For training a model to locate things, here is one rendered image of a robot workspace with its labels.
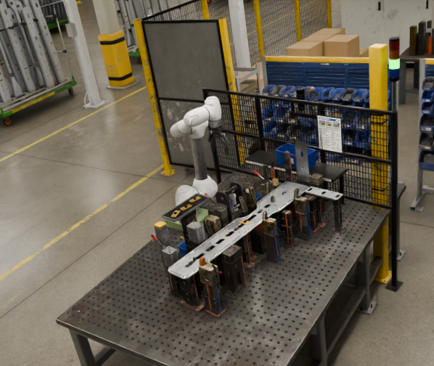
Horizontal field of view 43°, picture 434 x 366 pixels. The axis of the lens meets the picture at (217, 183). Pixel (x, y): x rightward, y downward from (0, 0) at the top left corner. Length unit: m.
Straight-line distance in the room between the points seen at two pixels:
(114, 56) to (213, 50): 5.53
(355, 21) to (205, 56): 4.87
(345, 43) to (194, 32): 2.85
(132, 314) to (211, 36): 3.34
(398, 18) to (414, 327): 6.77
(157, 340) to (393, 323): 1.91
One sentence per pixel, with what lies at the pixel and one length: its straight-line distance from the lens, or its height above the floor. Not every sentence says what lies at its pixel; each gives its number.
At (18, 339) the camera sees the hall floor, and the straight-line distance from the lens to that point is 5.16.
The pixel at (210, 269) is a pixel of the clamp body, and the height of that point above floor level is 1.06.
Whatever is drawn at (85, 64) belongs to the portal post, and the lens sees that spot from 10.62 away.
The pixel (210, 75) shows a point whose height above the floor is 1.38.
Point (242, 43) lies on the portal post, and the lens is 8.32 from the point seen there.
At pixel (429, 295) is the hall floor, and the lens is 4.84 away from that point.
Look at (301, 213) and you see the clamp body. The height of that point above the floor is 0.93.
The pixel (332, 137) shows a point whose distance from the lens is 4.47.
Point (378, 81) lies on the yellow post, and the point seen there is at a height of 1.75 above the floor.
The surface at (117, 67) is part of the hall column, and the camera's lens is 11.50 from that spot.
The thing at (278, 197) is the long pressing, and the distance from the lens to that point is 4.21.
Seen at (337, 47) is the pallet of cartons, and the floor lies 0.96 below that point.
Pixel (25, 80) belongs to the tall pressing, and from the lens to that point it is 11.56.
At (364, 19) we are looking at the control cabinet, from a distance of 10.51.
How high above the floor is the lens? 3.02
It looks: 26 degrees down
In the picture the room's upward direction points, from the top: 9 degrees counter-clockwise
